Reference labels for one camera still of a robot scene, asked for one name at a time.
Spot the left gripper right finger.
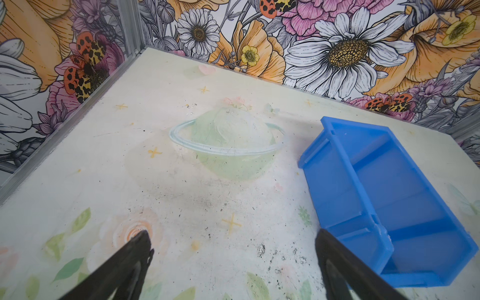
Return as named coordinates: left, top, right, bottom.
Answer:
left=315, top=229, right=405, bottom=300

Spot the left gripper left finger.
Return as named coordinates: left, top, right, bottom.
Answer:
left=61, top=230, right=155, bottom=300

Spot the blue plastic storage bin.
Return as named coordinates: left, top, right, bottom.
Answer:
left=298, top=117, right=479, bottom=288

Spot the left aluminium corner post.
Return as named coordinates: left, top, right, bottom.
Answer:
left=1, top=1, right=142, bottom=201

